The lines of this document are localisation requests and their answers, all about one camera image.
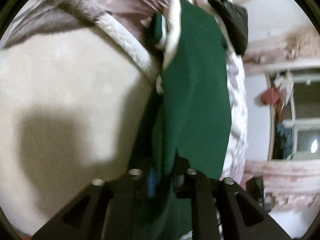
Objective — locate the window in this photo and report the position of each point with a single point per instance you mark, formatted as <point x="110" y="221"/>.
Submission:
<point x="305" y="110"/>

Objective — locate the teal garment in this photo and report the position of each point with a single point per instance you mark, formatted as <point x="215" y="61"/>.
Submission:
<point x="283" y="140"/>

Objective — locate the green and white varsity jacket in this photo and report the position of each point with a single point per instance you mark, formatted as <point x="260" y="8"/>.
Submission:
<point x="195" y="92"/>

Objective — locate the tied pink floral curtain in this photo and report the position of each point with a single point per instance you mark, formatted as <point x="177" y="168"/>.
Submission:
<point x="287" y="47"/>

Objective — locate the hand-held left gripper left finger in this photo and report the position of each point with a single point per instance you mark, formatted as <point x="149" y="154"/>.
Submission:
<point x="151" y="185"/>

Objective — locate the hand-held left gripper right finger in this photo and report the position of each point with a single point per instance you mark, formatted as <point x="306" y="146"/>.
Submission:
<point x="183" y="180"/>

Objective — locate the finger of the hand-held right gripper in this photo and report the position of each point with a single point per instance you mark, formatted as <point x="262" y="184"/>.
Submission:
<point x="255" y="191"/>

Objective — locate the floral purple bed blanket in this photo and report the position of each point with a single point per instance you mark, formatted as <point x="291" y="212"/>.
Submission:
<point x="125" y="0"/>

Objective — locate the black leather jacket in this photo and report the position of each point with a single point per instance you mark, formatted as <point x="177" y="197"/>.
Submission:
<point x="232" y="22"/>

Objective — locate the white clothing pile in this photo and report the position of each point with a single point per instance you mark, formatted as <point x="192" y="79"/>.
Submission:
<point x="283" y="81"/>

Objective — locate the red garment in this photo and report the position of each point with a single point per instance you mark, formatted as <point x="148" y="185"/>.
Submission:
<point x="270" y="97"/>

